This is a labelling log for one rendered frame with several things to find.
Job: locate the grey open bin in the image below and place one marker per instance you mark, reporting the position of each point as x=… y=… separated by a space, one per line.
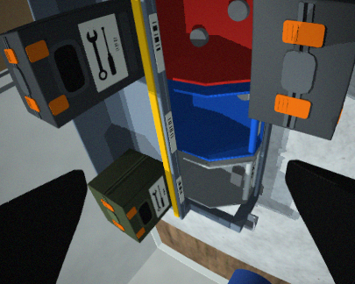
x=211 y=187

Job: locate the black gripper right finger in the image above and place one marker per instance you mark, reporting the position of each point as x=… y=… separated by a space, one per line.
x=326 y=203

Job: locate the olive green tool case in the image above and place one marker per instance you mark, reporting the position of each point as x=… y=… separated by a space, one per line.
x=133 y=194

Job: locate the yellow flat bar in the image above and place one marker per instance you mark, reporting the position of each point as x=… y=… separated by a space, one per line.
x=143 y=45

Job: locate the blue open bin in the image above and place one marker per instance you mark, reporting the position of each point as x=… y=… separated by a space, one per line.
x=211 y=122

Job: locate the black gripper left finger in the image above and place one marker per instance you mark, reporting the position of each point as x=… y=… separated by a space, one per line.
x=37 y=227

